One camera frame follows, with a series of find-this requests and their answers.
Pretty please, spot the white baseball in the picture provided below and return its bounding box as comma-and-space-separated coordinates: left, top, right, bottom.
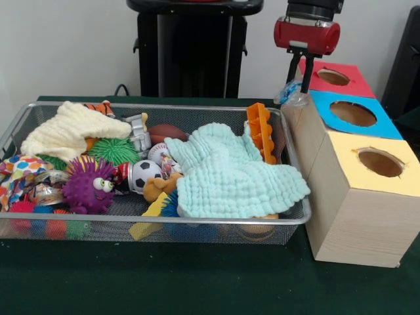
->
147, 142, 171, 165

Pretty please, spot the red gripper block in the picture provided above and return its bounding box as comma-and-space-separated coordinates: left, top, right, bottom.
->
274, 16, 341, 93

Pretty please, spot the light blue muslin cloth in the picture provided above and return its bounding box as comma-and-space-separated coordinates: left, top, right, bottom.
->
163, 123, 311, 219

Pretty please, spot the brown toy football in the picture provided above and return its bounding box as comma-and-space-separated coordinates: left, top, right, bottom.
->
148, 123, 190, 142

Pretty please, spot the dark green tablecloth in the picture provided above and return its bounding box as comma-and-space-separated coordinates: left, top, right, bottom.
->
0, 94, 420, 315

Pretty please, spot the cream muslin cloth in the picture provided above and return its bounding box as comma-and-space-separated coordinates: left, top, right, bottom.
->
20, 100, 132, 161

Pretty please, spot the green spiky ball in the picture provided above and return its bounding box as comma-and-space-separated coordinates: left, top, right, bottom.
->
87, 136, 140, 167

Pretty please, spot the wooden box with three holes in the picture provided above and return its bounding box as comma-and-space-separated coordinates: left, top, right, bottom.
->
280, 60, 420, 268

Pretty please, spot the black chair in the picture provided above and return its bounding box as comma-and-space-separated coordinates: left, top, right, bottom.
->
380, 5, 420, 124

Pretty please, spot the orange plastic toy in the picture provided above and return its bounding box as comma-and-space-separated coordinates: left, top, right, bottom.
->
245, 102, 277, 164

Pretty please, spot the polka dot cloth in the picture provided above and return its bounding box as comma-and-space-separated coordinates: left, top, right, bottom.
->
0, 154, 55, 211

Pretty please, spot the shallow mesh bin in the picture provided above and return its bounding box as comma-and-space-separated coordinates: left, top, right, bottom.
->
0, 101, 312, 246

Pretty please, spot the black and white soccer ball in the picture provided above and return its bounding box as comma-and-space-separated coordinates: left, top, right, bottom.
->
132, 159, 163, 192

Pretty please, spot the purple spiky monster toy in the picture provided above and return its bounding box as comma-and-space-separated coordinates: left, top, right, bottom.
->
61, 156, 116, 215

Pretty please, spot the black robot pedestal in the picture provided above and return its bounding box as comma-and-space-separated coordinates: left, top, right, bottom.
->
126, 0, 265, 98

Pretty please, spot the brown plush bear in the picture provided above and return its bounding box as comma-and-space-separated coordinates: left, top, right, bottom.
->
143, 173, 184, 203

